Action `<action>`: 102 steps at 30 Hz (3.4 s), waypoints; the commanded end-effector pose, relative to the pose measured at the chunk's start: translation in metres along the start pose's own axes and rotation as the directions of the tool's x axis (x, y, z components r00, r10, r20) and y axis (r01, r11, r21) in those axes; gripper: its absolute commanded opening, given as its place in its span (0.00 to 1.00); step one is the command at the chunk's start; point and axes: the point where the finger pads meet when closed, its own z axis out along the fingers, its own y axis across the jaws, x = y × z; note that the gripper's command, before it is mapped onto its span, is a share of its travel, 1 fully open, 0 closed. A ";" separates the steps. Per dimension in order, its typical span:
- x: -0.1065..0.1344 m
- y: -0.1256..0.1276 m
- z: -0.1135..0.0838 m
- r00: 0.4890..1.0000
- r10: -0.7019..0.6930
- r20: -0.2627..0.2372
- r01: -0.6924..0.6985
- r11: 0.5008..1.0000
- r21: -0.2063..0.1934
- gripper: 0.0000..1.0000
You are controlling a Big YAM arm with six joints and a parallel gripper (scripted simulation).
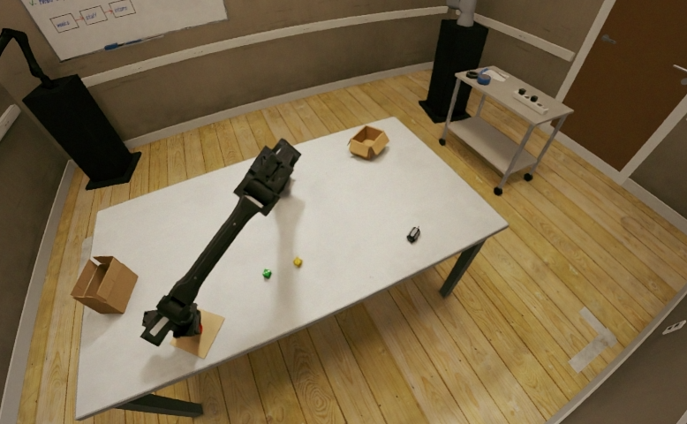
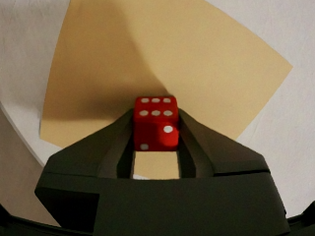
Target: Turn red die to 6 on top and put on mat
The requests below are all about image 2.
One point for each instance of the tan mat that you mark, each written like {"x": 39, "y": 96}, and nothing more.
{"x": 109, "y": 52}

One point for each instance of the red die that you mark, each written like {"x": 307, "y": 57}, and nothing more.
{"x": 155, "y": 124}

